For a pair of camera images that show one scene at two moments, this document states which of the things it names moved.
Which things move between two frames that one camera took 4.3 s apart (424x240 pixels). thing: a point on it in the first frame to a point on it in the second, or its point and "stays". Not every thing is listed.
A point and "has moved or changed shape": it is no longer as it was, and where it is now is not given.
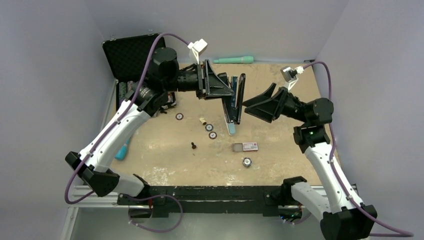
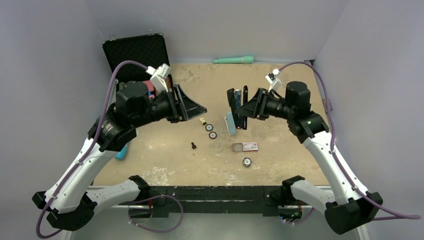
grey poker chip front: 247,162 stays
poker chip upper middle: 209,127 stays
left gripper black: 214,86 to 183,108
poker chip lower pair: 212,135 stays
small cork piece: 202,120 stays
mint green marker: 245,59 stays
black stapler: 233,110 has moved or changed shape
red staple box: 245,147 stays
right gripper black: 267,108 to 256,107
